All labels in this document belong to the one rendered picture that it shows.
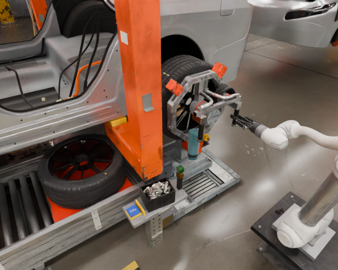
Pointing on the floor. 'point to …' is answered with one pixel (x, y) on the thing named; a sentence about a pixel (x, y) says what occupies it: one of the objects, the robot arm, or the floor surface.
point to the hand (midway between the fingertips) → (235, 117)
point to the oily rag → (40, 148)
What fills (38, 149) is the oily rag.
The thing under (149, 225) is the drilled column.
